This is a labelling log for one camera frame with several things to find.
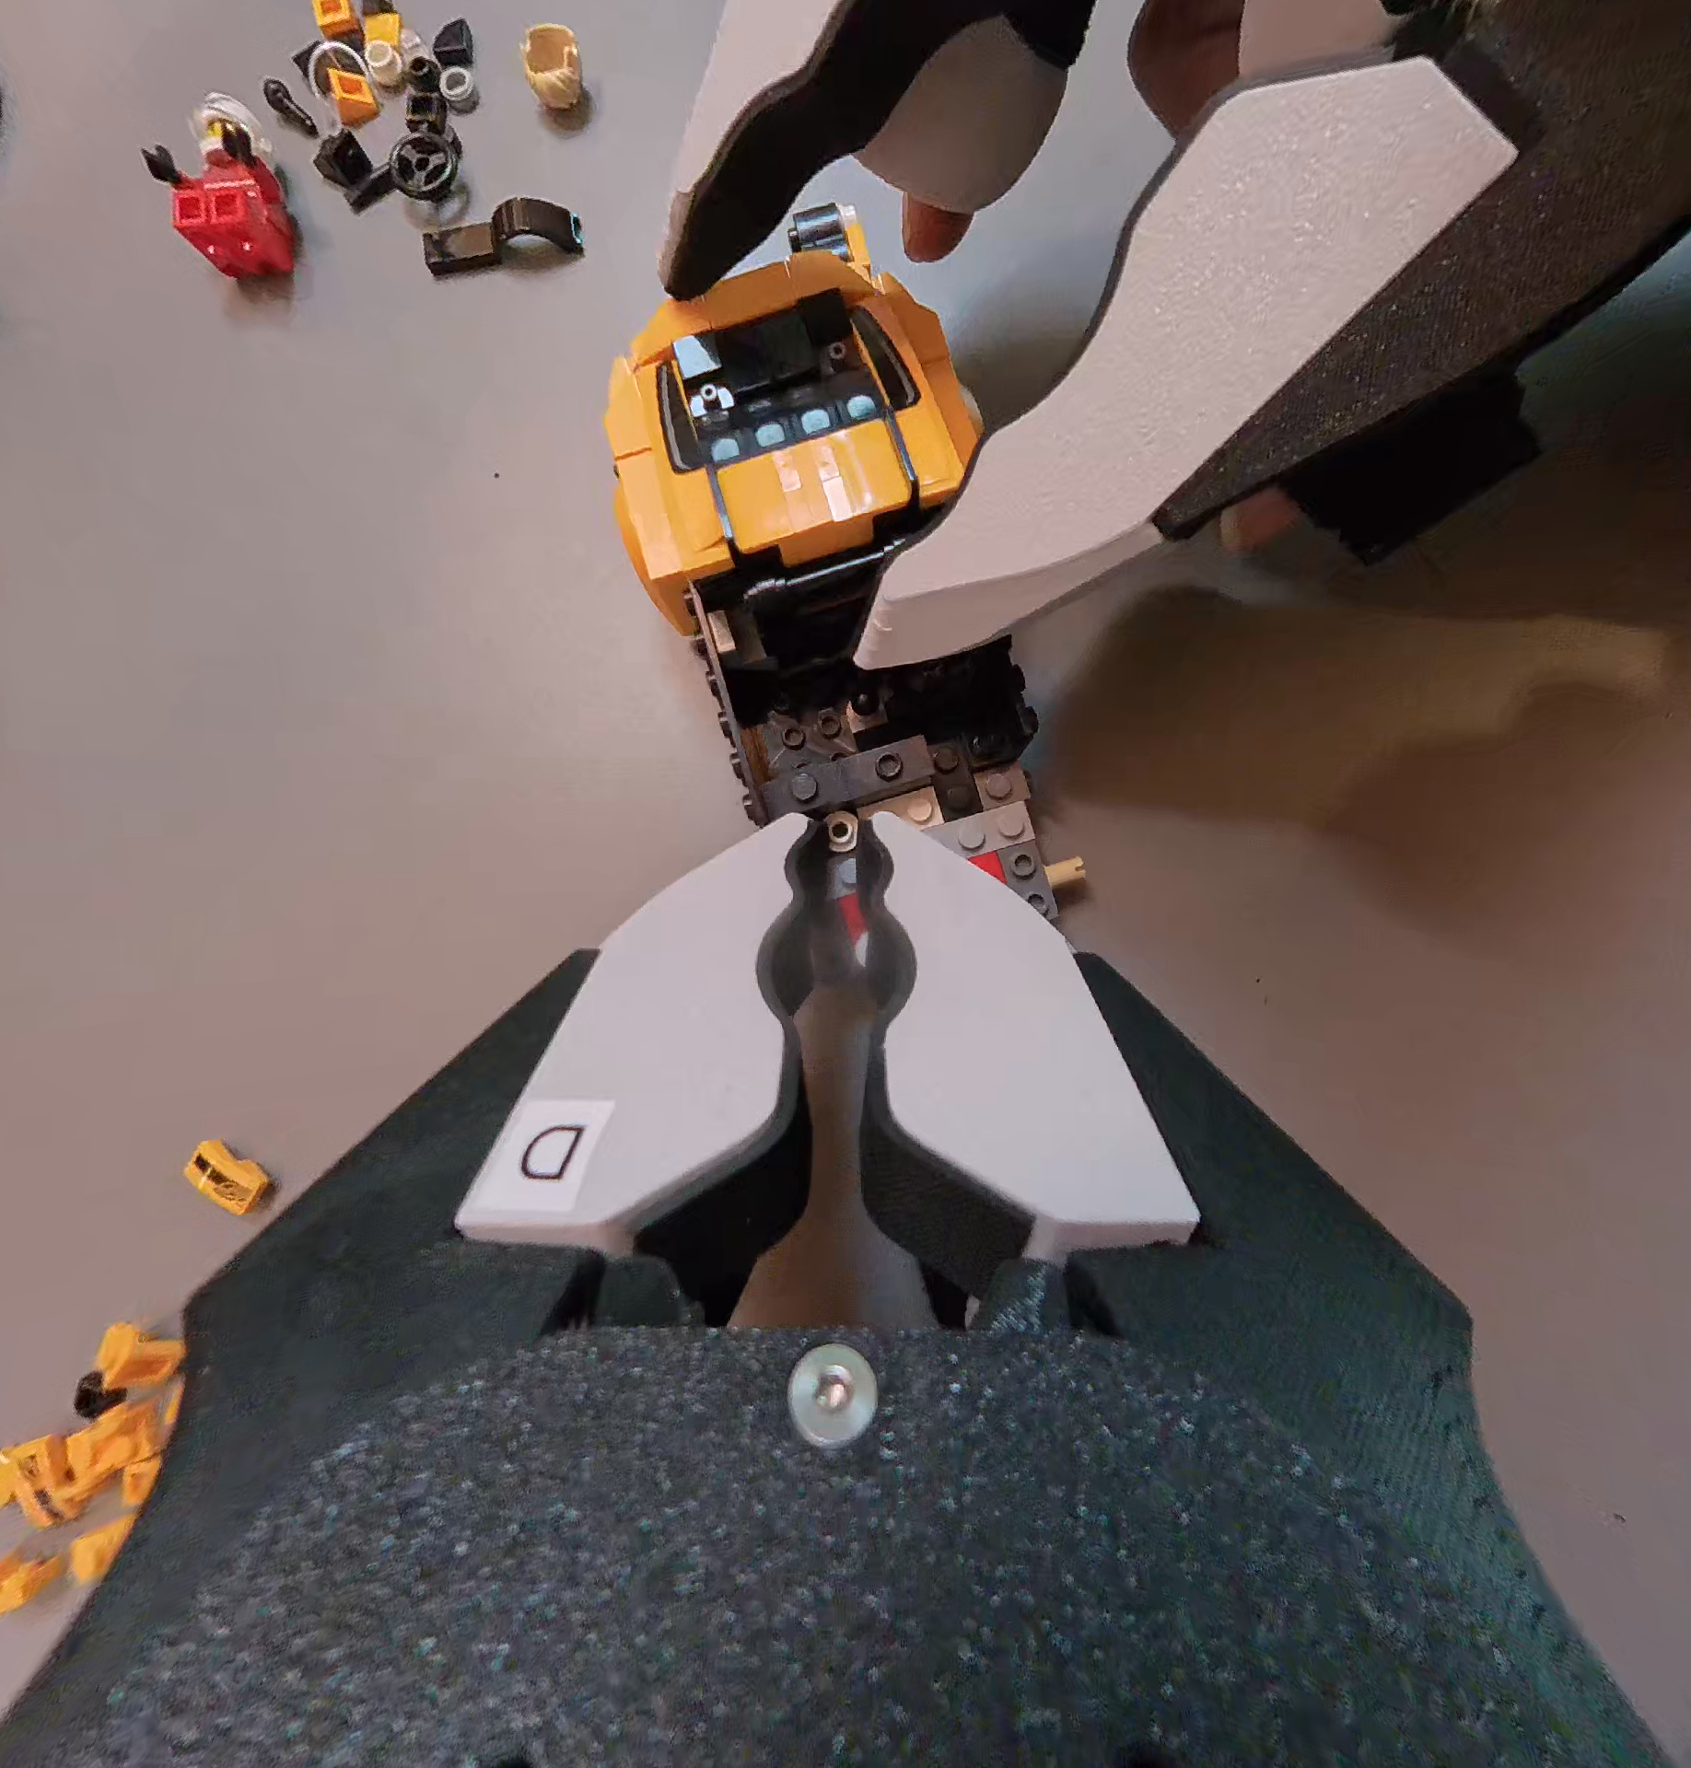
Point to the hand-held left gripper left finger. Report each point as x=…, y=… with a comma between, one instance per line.
x=652, y=1063

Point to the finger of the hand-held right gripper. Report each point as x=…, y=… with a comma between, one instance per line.
x=762, y=97
x=1273, y=248

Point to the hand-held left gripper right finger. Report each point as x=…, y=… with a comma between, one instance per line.
x=1025, y=1077

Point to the yellow black lego car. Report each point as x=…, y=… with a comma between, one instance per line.
x=790, y=469

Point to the orange lego pieces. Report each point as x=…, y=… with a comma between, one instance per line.
x=72, y=1464

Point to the tan round lego piece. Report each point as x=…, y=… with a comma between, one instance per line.
x=553, y=61

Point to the black lego arch piece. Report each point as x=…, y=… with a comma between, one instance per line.
x=472, y=248

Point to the pile of small lego parts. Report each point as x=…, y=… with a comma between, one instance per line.
x=389, y=110

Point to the red lego seat piece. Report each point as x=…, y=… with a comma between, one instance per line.
x=231, y=221

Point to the small black lego piece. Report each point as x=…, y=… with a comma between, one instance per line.
x=97, y=1391

